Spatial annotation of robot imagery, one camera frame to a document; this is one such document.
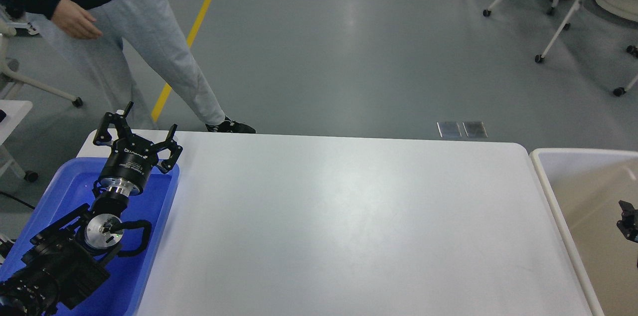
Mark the right metal floor plate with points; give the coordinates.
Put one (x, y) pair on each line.
(475, 129)

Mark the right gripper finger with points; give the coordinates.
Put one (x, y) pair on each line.
(628, 223)

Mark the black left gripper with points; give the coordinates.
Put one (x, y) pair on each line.
(127, 165)

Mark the metal floor plate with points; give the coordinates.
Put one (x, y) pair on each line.
(475, 129)
(449, 130)

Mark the person's bare hand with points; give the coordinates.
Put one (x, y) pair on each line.
(75, 21)

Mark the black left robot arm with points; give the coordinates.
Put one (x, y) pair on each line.
(91, 242)

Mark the white chair right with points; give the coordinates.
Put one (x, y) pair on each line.
(593, 36)

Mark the white plastic bin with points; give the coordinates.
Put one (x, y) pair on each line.
(583, 188)

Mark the person in grey trousers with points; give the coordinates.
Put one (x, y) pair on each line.
(150, 27)

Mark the white side table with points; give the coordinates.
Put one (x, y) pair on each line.
(12, 114)

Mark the left metal floor plate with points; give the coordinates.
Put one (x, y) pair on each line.
(449, 130)

